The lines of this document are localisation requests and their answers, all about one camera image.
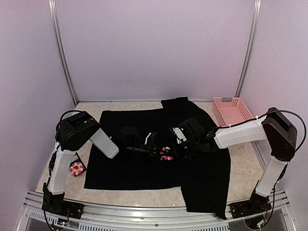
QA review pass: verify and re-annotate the flower brooch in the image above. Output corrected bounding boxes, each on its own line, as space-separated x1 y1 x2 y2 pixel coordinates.
70 162 85 177
160 147 174 161

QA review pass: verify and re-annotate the black t-shirt blue logo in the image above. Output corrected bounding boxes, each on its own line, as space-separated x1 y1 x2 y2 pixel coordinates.
84 97 231 219

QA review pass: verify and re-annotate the pink plastic basket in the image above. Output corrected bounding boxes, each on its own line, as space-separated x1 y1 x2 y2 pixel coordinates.
212 97 254 127

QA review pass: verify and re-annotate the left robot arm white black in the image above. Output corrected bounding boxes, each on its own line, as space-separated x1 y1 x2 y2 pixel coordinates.
42 110 120 219

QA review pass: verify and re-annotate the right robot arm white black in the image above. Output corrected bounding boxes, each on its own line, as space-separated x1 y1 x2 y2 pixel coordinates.
171 107 307 218

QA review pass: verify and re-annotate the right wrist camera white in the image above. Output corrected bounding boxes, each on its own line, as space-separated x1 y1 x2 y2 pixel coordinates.
171 128 187 145

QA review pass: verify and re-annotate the front aluminium rail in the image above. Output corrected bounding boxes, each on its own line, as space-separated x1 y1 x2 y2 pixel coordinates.
14 190 295 231

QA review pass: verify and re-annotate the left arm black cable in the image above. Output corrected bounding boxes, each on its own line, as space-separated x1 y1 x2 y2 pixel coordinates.
55 110 89 145

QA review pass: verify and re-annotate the right aluminium frame post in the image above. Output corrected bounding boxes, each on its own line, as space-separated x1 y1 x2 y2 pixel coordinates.
233 0 262 98

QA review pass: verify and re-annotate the aluminium frame post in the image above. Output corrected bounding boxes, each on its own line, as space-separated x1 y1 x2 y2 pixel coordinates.
233 0 262 98
48 0 79 106

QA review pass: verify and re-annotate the left aluminium frame post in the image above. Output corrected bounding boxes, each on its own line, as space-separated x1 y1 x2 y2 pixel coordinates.
48 0 79 106

